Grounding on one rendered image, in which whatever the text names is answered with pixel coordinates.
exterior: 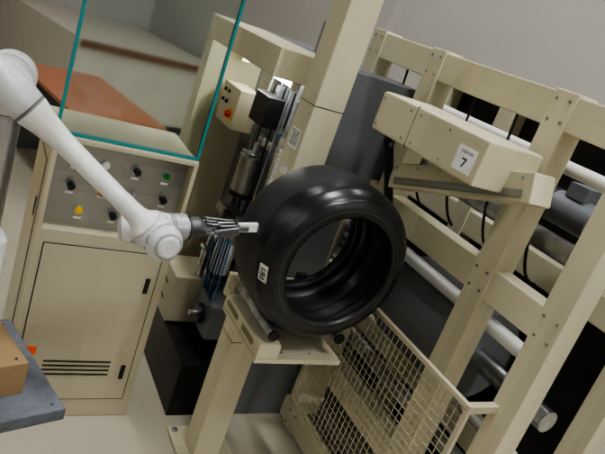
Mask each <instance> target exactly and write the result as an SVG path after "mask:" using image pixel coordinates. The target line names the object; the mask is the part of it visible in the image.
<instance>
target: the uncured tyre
mask: <svg viewBox="0 0 605 454"><path fill-rule="evenodd" d="M344 219H350V228H349V233H348V237H347V240H346V242H345V244H344V246H343V248H342V249H341V251H340V252H339V254H338V255H337V257H336V258H334V259H333V260H332V261H331V262H330V263H329V265H328V266H326V267H325V268H323V269H322V270H320V271H318V272H317V273H315V274H313V275H310V276H308V277H303V278H298V279H286V276H287V272H288V269H289V267H290V264H291V262H292V260H293V257H294V256H295V254H296V252H297V251H298V249H299V248H301V246H302V245H303V244H304V243H305V242H306V241H307V240H308V239H309V238H310V237H311V236H312V235H313V234H314V233H315V232H317V231H318V230H320V229H321V228H323V227H325V226H327V225H329V224H331V223H333V222H337V221H340V220H344ZM240 222H257V223H258V230H257V232H240V233H239V236H236V238H235V246H234V254H235V263H236V268H237V271H238V275H239V279H240V281H241V283H242V284H243V286H244V287H245V288H246V290H247V291H248V293H249V295H250V296H251V298H252V299H253V301H254V302H255V304H256V305H257V307H258V309H259V310H260V312H261V313H262V314H263V315H264V316H265V317H266V318H267V319H268V320H269V321H270V322H271V323H272V324H274V325H275V326H277V327H278V328H280V329H281V330H283V331H286V332H289V333H291V334H294V335H298V336H303V337H320V336H326V335H330V334H333V333H336V332H339V331H344V330H346V329H348V328H350V327H352V326H354V325H356V324H358V323H360V322H362V321H363V320H364V319H365V318H367V317H368V316H369V315H370V314H372V313H373V312H374V311H375V310H376V309H377V308H378V307H379V306H380V305H381V304H382V303H383V302H384V300H385V299H386V298H387V296H388V295H389V294H390V293H391V292H392V290H393V288H394V286H395V284H396V282H397V280H398V277H399V275H400V274H401V271H402V266H403V263H404V260H405V255H406V247H407V239H406V231H405V228H404V224H403V221H402V218H401V216H400V215H399V213H398V211H397V209H396V208H395V206H394V205H393V203H392V202H391V201H390V200H389V199H388V198H387V197H386V196H385V195H383V194H382V193H381V192H379V191H378V190H377V189H375V188H374V187H373V186H371V185H370V184H368V183H367V182H366V181H365V180H364V179H363V178H361V177H360V176H358V175H357V174H355V173H353V172H351V171H349V170H347V169H344V168H338V167H333V166H327V165H314V166H308V167H303V168H298V169H295V170H292V171H290V172H288V173H286V174H284V175H282V176H280V177H279V178H277V179H275V180H274V181H273V182H271V183H270V184H269V185H267V186H266V187H265V188H264V189H263V190H262V191H261V192H260V193H259V194H258V195H257V196H256V197H255V198H254V199H253V201H252V202H251V203H250V205H249V206H248V208H247V210H246V212H245V213H244V214H243V216H242V218H241V221H240ZM260 262H261V263H262V264H264V265H265V266H267V267H268V273H267V278H266V283H265V284H264V283H263V282H261V281H260V280H259V279H257V275H258V270H259V265H260Z"/></svg>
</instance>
